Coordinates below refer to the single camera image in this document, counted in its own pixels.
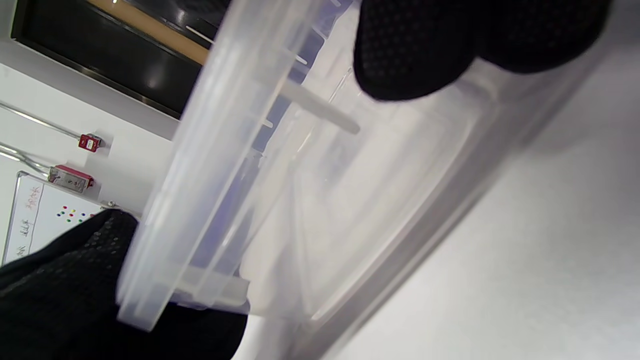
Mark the clear box with blue latches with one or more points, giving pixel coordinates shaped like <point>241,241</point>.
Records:
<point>400,200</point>

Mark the clear plastic lid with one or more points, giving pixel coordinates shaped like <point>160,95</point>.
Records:
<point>200,165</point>

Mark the black framed glass panel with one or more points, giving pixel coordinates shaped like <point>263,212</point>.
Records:
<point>100,55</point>

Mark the small red wall box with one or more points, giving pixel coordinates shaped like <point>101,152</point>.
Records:
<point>90,142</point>

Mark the person's right hand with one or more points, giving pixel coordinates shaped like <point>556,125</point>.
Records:
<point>425,45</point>

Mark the metal wall conduit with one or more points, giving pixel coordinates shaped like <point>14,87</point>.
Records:
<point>40,121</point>
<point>20,155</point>

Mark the person's left hand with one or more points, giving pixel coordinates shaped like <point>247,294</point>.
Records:
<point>65,300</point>

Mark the white metal stand frame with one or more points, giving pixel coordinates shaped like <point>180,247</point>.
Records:
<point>45,220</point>

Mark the red grey wall box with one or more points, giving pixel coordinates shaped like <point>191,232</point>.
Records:
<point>70,178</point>

